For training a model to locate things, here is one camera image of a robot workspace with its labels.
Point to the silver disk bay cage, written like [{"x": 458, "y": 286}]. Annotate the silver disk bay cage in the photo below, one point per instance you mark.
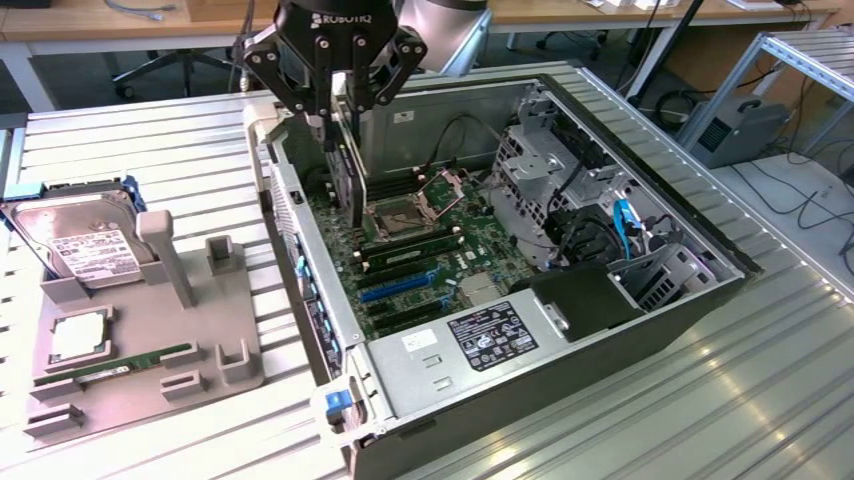
[{"x": 534, "y": 165}]

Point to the wooden desk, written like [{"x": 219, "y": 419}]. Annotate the wooden desk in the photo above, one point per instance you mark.
[{"x": 734, "y": 17}]

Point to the silver power supply unit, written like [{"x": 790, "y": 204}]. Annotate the silver power supply unit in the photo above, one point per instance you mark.
[{"x": 427, "y": 370}]

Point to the green graphics card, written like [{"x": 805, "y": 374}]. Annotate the green graphics card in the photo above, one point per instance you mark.
[{"x": 347, "y": 190}]

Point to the black open PC case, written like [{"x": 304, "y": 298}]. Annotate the black open PC case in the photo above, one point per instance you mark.
[{"x": 667, "y": 330}]

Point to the black plastic shroud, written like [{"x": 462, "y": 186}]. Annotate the black plastic shroud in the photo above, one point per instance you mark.
[{"x": 587, "y": 300}]

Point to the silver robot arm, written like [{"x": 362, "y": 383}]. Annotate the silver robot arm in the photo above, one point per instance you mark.
[{"x": 447, "y": 30}]

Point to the aluminium profile frame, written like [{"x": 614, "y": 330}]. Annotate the aluminium profile frame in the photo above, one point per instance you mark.
[{"x": 807, "y": 57}]

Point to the green motherboard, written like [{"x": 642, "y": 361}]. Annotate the green motherboard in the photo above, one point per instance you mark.
[{"x": 480, "y": 240}]

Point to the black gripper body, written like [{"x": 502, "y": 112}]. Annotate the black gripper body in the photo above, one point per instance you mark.
[{"x": 334, "y": 40}]

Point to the CPU socket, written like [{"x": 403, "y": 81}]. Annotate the CPU socket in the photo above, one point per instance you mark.
[{"x": 400, "y": 220}]

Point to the black office chair base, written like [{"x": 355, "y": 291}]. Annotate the black office chair base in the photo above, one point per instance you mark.
[{"x": 190, "y": 59}]

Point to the blue disk carrier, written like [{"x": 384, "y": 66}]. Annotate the blue disk carrier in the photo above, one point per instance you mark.
[{"x": 23, "y": 192}]

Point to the silver CPU chip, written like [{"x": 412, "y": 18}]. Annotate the silver CPU chip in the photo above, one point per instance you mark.
[{"x": 80, "y": 337}]

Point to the green RAM stick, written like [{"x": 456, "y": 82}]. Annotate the green RAM stick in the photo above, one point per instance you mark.
[
  {"x": 414, "y": 254},
  {"x": 114, "y": 370}
]

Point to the grey parts rack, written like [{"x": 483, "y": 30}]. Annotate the grey parts rack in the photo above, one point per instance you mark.
[{"x": 134, "y": 325}]

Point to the slotted silver disk bay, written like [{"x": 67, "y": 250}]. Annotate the slotted silver disk bay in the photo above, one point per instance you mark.
[{"x": 661, "y": 280}]

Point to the silver hard disk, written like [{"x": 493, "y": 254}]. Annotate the silver hard disk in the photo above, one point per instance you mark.
[{"x": 74, "y": 235}]

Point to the blue case latch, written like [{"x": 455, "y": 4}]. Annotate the blue case latch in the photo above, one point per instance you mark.
[{"x": 335, "y": 402}]

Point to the silver chipset heatsink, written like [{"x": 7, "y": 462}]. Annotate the silver chipset heatsink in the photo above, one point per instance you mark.
[{"x": 482, "y": 290}]

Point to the silver socket cover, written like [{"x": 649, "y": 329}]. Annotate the silver socket cover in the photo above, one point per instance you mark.
[{"x": 456, "y": 176}]

